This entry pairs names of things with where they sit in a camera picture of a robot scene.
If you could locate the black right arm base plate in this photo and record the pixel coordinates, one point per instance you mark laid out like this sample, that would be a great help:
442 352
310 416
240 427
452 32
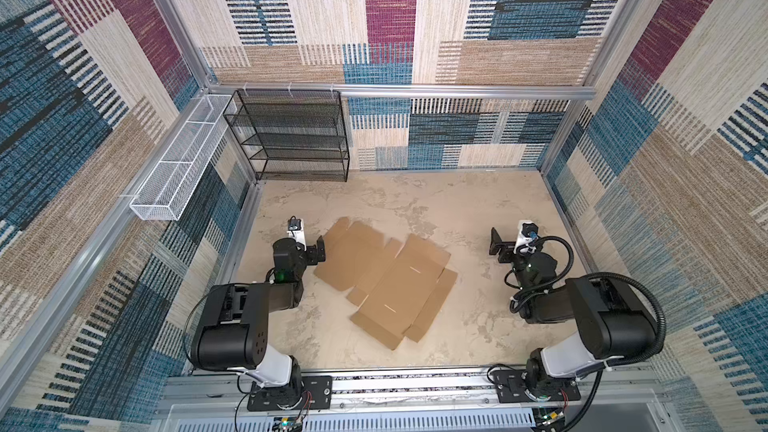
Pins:
515 386

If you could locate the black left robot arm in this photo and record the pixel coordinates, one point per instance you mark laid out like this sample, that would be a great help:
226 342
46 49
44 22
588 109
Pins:
232 331

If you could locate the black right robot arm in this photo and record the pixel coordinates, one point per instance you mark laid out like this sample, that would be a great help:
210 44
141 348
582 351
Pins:
619 321

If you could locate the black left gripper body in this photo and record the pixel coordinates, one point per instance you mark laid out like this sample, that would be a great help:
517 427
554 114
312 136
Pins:
315 250

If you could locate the brown cardboard box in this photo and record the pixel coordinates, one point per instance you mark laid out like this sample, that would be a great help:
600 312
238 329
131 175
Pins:
398 287

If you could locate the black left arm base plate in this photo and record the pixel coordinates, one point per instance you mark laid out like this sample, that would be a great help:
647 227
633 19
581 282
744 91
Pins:
309 391

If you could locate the black wire mesh shelf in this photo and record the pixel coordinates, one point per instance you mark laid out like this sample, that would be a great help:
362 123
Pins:
291 134

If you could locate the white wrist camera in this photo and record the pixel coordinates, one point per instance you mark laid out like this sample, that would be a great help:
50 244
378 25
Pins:
527 235
295 230

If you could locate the white wire mesh basket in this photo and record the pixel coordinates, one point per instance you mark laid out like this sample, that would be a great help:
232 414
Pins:
166 192

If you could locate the aluminium front mounting rail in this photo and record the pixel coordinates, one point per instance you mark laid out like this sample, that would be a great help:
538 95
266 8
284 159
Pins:
375 399

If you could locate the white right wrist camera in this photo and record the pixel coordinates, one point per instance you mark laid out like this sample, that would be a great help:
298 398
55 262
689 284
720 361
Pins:
527 235

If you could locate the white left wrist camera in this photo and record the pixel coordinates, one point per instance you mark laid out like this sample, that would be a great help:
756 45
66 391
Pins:
295 230

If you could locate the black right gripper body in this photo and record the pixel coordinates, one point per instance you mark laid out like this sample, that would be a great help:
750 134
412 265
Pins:
501 246

